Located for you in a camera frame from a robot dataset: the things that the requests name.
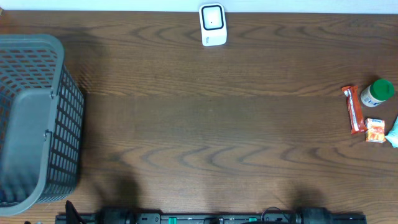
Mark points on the orange red candy bar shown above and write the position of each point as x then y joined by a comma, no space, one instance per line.
354,109

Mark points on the small orange snack packet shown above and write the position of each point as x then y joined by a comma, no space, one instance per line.
376,130

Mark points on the green lid jar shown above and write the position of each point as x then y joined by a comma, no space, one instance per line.
377,93

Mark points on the teal white wipes packet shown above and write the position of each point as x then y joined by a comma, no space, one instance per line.
392,135

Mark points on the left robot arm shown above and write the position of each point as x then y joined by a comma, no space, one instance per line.
112,216

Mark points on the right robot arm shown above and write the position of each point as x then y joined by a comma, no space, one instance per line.
313,215

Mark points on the white barcode scanner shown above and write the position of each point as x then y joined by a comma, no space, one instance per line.
213,24

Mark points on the grey plastic mesh basket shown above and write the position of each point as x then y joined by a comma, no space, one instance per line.
42,112

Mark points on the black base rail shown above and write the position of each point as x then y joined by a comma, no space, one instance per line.
155,218

